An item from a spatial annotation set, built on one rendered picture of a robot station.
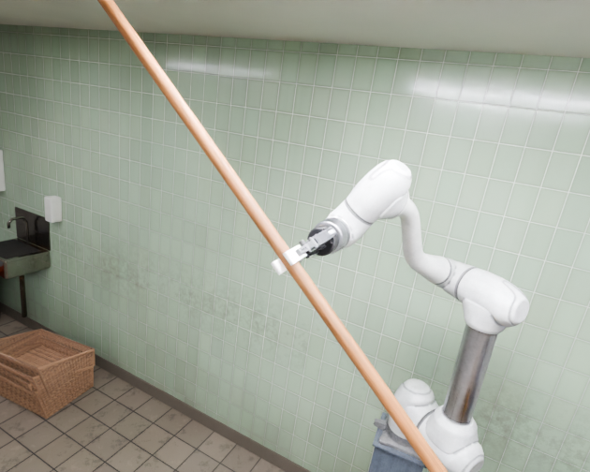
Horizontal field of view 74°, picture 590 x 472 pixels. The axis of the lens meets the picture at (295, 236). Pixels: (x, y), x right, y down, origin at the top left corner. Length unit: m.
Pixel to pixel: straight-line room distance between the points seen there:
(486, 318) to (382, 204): 0.56
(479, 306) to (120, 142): 2.46
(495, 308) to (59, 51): 3.17
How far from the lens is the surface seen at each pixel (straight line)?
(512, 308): 1.38
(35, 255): 3.87
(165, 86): 0.98
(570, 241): 1.99
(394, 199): 1.04
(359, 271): 2.13
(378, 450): 1.90
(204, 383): 3.07
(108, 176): 3.16
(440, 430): 1.66
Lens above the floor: 2.25
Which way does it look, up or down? 17 degrees down
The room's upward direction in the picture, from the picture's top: 8 degrees clockwise
